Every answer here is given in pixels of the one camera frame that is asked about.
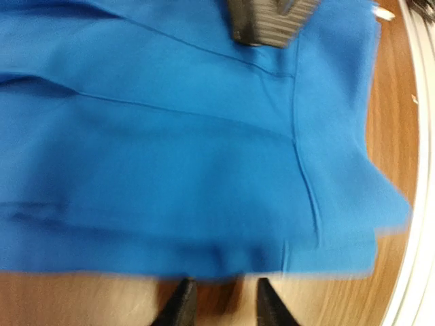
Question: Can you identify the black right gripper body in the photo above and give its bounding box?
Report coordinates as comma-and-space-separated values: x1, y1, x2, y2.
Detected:
227, 0, 320, 48

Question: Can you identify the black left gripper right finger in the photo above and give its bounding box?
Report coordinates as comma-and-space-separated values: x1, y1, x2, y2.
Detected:
256, 278, 300, 326

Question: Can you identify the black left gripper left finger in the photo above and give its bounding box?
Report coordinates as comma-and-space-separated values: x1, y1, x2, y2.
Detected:
150, 278, 197, 326

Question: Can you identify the blue pleated skirt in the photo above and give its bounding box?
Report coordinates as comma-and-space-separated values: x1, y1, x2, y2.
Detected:
1, 1, 410, 278

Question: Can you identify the aluminium front rail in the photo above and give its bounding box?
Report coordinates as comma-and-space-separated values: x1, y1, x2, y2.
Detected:
382, 1, 434, 325

